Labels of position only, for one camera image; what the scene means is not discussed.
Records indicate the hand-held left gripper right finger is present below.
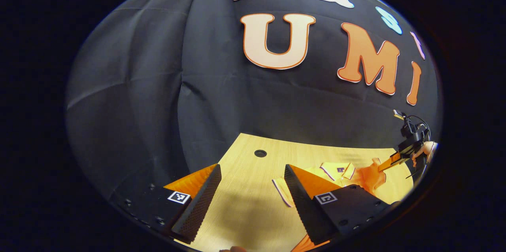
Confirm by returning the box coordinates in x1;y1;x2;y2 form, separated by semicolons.
284;164;400;246

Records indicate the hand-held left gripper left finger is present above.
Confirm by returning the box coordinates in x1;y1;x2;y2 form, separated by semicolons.
112;164;222;244

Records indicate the orange T-shirt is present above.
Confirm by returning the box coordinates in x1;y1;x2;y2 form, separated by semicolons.
272;158;413;252

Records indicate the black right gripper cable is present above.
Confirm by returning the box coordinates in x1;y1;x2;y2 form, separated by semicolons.
407;116;432;179

